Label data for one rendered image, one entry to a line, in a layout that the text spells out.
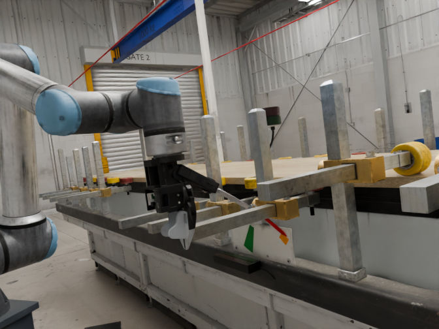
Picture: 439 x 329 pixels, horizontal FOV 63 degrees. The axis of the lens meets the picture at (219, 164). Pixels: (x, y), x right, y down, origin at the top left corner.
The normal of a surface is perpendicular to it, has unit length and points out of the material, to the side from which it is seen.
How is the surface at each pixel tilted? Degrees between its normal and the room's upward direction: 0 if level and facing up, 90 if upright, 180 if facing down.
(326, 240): 90
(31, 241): 100
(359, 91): 90
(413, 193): 90
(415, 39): 90
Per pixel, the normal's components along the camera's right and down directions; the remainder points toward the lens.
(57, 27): 0.59, -0.04
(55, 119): -0.51, 0.15
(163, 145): 0.00, 0.06
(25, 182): 0.76, 0.12
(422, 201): -0.80, 0.14
